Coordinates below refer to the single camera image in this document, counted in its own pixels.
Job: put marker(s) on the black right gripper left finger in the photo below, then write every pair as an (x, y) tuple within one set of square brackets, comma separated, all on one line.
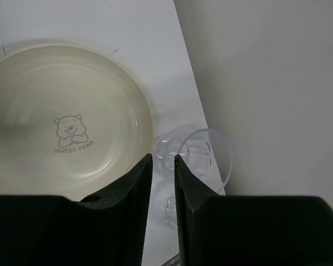
[(105, 228)]

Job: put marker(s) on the cream bear plate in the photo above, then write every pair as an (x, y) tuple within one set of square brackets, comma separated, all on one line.
[(71, 121)]

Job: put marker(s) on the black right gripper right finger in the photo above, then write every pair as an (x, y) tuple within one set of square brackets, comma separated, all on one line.
[(249, 230)]

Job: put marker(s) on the clear plastic cup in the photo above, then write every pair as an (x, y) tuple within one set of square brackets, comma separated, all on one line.
[(207, 153)]

